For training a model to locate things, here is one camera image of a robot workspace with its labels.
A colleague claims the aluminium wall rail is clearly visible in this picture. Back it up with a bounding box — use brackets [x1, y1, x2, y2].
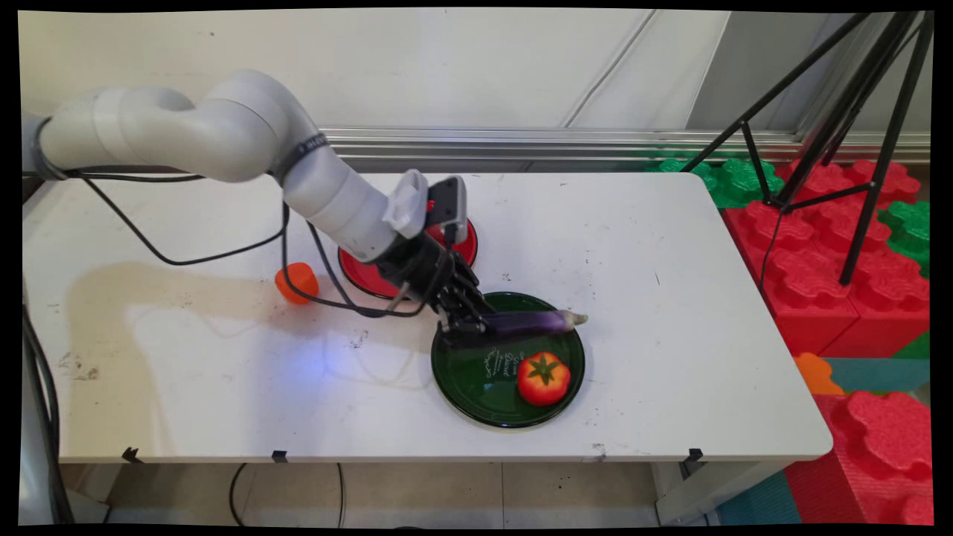
[319, 127, 932, 165]

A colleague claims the orange toy fruit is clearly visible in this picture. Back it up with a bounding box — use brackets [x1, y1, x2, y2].
[274, 261, 320, 306]

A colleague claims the thin black tripod cable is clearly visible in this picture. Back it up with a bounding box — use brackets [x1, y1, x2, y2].
[759, 211, 784, 293]

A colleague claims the red toy tomato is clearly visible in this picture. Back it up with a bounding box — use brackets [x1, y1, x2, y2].
[517, 351, 573, 407]

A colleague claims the dark green round plate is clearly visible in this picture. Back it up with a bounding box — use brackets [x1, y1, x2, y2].
[431, 291, 587, 430]

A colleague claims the teal foam mat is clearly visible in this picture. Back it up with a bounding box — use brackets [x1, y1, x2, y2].
[822, 357, 931, 395]

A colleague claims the green foam block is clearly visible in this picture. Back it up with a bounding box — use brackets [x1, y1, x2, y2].
[646, 153, 787, 210]
[877, 200, 932, 281]

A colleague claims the orange foam piece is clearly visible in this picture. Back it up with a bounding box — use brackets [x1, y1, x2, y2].
[792, 352, 847, 397]

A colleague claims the purple toy eggplant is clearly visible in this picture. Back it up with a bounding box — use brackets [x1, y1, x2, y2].
[445, 309, 590, 351]

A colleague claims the white table leg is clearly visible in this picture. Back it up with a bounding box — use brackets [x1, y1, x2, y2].
[654, 460, 791, 526]

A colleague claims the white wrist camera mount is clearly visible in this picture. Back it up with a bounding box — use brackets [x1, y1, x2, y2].
[382, 169, 430, 240]

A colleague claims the big red foam block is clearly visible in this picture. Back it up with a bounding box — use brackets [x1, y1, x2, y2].
[723, 159, 931, 359]

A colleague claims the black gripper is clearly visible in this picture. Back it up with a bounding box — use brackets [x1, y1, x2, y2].
[374, 237, 498, 337]

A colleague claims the gray wrist camera box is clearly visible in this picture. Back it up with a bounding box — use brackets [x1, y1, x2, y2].
[425, 175, 469, 248]

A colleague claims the red round plate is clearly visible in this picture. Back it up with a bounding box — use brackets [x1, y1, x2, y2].
[339, 216, 479, 301]

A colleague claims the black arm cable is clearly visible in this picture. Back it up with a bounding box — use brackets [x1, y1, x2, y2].
[22, 167, 456, 319]

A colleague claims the black tripod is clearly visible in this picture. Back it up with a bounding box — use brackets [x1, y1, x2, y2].
[681, 10, 936, 288]

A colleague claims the teal floor mat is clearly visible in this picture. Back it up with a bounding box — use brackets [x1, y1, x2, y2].
[715, 469, 802, 526]

